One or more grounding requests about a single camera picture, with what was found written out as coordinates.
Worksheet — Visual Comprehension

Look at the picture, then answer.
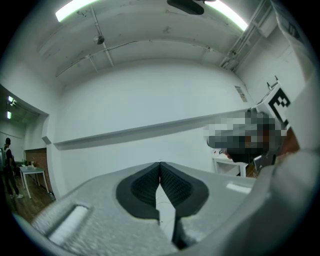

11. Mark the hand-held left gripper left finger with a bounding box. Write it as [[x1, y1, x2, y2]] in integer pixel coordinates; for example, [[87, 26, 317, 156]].
[[30, 161, 180, 256]]

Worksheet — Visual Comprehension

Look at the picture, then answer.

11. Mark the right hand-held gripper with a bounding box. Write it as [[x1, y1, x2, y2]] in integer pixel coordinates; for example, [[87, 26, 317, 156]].
[[206, 76, 294, 174]]

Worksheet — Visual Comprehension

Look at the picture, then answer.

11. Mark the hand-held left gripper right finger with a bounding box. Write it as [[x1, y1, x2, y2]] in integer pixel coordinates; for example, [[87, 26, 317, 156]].
[[159, 161, 256, 251]]

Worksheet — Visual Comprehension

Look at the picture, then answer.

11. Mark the white side table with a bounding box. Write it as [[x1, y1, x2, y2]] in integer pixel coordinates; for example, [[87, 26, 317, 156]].
[[212, 155, 249, 178]]

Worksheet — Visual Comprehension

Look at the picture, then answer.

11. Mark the white long-legged table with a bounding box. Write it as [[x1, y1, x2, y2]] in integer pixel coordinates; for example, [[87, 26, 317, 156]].
[[19, 165, 51, 200]]

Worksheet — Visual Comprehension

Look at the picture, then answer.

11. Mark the ceiling tube light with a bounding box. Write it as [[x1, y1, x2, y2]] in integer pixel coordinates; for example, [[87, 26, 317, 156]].
[[54, 0, 101, 23], [206, 0, 250, 32]]

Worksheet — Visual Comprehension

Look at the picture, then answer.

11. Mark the black ceiling fixture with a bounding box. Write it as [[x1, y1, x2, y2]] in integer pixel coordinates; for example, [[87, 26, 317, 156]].
[[166, 0, 206, 16]]

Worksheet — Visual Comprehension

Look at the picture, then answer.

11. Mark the white ceiling conduit pipe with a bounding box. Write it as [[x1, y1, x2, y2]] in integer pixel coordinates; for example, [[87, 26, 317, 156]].
[[54, 39, 226, 78]]

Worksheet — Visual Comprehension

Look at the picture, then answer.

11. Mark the wall notice paper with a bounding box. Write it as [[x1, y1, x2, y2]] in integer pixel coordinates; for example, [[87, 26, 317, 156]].
[[234, 85, 249, 103]]

